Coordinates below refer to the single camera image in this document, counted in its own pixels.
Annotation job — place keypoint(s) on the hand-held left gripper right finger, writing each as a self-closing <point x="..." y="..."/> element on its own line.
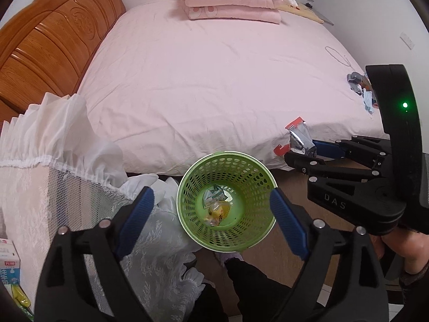
<point x="288" y="221"/>

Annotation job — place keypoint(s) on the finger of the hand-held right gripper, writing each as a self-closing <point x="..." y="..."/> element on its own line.
<point x="325" y="148"/>
<point x="311" y="166"/>

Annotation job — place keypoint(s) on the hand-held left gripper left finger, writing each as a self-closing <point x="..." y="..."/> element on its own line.
<point x="137" y="221"/>

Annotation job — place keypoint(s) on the silver and red snack wrapper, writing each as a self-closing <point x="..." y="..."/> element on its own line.
<point x="300" y="139"/>

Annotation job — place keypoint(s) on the green plastic mesh basket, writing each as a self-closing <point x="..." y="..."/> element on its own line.
<point x="249" y="177"/>

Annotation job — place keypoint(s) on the person's right hand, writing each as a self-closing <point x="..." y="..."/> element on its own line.
<point x="415" y="245"/>

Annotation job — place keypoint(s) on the blue face mask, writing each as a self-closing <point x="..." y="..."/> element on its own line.
<point x="368" y="102"/>

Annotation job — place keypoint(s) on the person's white shoe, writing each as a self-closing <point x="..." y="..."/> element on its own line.
<point x="231" y="258"/>

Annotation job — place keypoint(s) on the grey crumpled wrapper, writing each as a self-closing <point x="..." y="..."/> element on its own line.
<point x="353" y="80"/>

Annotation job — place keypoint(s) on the yellow crumpled wrapper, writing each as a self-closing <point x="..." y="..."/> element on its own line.
<point x="217" y="213"/>

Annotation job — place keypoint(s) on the person's leg in black pants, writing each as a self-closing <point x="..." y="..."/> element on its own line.
<point x="254" y="291"/>

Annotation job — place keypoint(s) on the green and white wrapper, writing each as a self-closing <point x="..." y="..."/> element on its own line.
<point x="214" y="194"/>

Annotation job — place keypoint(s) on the white lace ruffled cloth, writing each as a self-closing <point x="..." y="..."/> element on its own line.
<point x="67" y="174"/>

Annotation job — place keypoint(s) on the bed with pink sheet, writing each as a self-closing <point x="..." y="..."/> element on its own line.
<point x="207" y="90"/>

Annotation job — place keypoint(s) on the grey window ledge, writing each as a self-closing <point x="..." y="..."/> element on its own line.
<point x="325" y="18"/>

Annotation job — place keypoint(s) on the white and blue milk carton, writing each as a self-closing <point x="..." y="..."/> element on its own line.
<point x="8" y="261"/>

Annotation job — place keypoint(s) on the yellow cloth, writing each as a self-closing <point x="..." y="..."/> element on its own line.
<point x="301" y="13"/>

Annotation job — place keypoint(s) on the yellow-green plastic item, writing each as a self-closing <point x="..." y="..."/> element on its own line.
<point x="21" y="297"/>

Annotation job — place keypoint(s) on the folded pink blanket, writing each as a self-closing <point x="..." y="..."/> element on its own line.
<point x="231" y="8"/>

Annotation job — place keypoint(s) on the carved wooden headboard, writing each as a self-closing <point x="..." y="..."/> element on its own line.
<point x="50" y="40"/>

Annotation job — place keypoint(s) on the white wall socket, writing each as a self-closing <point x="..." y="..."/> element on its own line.
<point x="407" y="40"/>

